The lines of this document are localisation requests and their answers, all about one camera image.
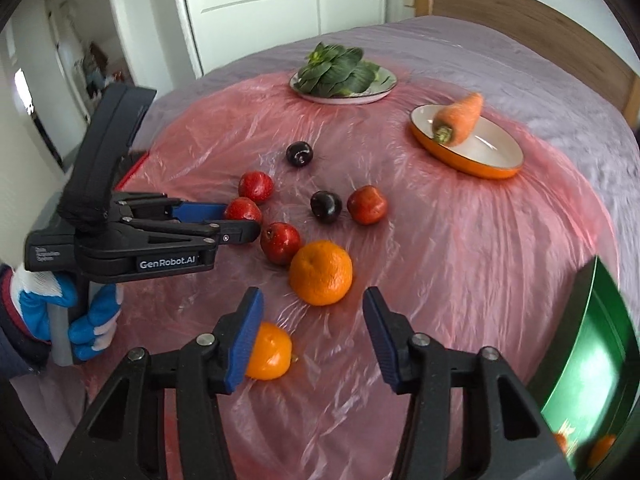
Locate green metal tray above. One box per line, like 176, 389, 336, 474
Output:
527, 255, 640, 480

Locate orange oval dish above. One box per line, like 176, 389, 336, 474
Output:
409, 104, 525, 181

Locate green bok choy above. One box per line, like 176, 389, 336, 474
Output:
297, 42, 381, 98

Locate person's left hand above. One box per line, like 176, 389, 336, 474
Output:
10, 264, 123, 362

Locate white enamel plate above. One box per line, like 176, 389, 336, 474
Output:
289, 62, 398, 106

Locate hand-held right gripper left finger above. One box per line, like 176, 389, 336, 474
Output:
52, 287, 265, 480

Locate wooden headboard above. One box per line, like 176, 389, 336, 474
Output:
415, 0, 640, 126

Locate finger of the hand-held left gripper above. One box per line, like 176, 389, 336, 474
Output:
120, 217, 262, 251
112, 192, 232, 225

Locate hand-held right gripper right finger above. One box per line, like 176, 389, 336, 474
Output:
362, 286, 576, 480

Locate white wardrobe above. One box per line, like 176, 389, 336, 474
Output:
102, 0, 388, 78

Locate pink plastic sheet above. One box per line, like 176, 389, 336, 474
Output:
80, 72, 621, 480

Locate carrot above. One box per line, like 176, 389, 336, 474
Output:
431, 91, 485, 147

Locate large orange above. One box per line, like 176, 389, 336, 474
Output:
289, 240, 354, 307

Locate dark purple plum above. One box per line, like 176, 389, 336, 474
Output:
286, 141, 314, 167
310, 190, 344, 224

